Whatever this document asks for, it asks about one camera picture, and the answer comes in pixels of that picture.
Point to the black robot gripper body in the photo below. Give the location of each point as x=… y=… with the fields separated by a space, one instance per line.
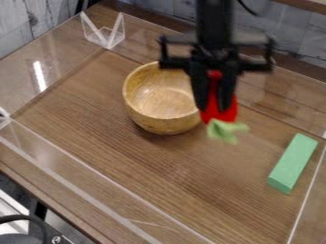
x=217 y=59

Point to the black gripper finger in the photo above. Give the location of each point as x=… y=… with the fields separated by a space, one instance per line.
x=228 y=85
x=200 y=84

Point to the red felt strawberry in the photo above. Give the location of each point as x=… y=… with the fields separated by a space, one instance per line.
x=221 y=122

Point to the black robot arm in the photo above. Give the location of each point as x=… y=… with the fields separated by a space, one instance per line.
x=216 y=31

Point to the wooden bowl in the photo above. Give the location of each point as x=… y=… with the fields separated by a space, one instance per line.
x=159 y=101

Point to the green rectangular block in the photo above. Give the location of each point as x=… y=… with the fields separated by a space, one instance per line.
x=292 y=164

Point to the black metal table leg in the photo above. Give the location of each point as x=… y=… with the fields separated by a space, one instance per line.
x=38 y=209

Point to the clear acrylic corner bracket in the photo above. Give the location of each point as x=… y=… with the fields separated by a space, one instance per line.
x=105 y=37

